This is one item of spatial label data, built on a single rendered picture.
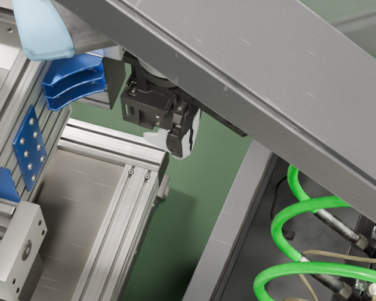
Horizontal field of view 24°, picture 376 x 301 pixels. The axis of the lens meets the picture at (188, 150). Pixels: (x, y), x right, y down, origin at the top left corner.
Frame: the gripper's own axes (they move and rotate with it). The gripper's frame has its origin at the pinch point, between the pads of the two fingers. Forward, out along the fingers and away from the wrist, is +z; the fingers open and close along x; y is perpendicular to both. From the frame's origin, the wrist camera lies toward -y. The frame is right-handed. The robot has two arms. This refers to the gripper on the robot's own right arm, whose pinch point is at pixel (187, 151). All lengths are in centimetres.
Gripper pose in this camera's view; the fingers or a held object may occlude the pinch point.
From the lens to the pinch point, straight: 114.3
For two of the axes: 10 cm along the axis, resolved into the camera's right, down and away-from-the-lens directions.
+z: 0.0, 5.1, 8.6
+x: -3.8, 7.9, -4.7
